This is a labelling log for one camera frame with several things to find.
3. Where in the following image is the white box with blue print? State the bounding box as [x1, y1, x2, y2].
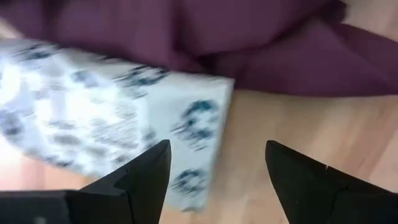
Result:
[0, 37, 236, 213]

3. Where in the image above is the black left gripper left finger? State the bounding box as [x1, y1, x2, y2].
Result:
[64, 139, 172, 224]

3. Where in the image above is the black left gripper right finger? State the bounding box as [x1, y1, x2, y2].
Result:
[265, 139, 398, 224]

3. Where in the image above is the purple crumpled cloth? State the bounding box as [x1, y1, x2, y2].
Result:
[0, 0, 398, 98]

